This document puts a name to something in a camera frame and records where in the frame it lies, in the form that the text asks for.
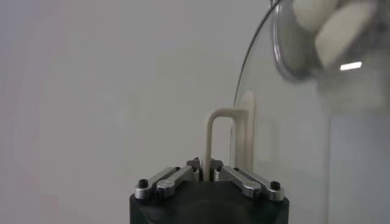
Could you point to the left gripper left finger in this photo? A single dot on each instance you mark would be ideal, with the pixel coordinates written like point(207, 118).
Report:
point(176, 178)

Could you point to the stainless steel steamer basket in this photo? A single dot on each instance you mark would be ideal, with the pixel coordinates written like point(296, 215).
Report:
point(289, 54)

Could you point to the white steamed baozi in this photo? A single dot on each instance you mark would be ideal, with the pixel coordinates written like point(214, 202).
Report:
point(314, 12)
point(341, 33)

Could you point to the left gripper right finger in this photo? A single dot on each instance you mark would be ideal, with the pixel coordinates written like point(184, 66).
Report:
point(240, 179)

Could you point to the round glass pot lid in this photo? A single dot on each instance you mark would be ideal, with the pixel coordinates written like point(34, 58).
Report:
point(243, 134)

